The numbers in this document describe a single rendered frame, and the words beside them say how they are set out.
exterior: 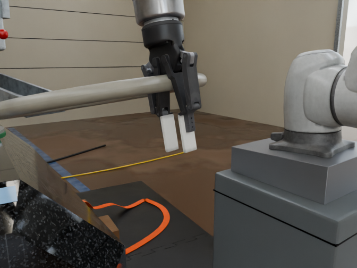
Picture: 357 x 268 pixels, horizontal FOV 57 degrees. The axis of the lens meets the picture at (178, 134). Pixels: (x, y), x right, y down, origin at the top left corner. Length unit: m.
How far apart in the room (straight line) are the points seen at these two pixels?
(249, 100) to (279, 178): 5.49
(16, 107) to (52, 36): 5.94
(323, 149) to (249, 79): 5.48
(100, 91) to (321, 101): 0.57
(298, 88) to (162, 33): 0.48
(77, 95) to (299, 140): 0.63
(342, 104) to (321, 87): 0.07
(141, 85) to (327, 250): 0.56
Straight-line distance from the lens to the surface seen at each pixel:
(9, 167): 0.96
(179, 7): 0.61
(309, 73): 0.94
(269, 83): 6.09
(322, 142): 0.97
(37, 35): 6.48
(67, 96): 0.56
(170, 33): 0.59
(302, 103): 0.95
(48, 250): 0.85
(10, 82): 1.19
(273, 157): 0.94
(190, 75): 0.57
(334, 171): 0.88
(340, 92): 0.89
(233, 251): 1.08
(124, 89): 0.56
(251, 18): 6.44
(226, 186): 1.01
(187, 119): 0.59
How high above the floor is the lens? 1.14
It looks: 13 degrees down
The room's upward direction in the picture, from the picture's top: straight up
